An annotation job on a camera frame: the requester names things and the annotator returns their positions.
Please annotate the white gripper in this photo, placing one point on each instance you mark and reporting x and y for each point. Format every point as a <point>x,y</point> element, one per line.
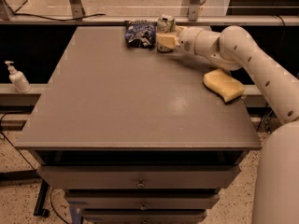
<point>186,40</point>

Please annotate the green white 7up can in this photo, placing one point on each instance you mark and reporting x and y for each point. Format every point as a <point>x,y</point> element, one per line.
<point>165,24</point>

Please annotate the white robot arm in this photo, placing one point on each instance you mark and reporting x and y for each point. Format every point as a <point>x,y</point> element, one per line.
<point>276,196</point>

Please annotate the blue chip bag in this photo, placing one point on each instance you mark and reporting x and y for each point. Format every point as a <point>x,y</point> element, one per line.
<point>140,34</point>

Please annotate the yellow sponge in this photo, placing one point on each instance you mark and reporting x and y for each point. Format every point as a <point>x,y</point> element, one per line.
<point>225,86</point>

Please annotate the grey drawer cabinet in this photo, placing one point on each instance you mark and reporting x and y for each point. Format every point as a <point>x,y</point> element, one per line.
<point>109,105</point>

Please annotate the white pump soap bottle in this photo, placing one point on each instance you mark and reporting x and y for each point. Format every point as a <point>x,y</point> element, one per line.
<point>17,78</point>

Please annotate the top grey drawer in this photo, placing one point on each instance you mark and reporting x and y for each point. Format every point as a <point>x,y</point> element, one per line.
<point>139,177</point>

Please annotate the grey drawer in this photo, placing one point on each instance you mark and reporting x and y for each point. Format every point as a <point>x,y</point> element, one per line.
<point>139,177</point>
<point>143,201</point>
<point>145,217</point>

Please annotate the middle grey drawer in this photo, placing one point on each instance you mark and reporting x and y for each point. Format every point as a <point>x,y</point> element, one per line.
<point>143,201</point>

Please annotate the bottom grey drawer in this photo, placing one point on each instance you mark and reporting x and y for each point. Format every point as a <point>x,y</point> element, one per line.
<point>145,217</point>

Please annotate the metal window frame rail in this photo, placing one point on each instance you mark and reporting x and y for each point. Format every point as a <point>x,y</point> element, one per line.
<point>185,12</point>

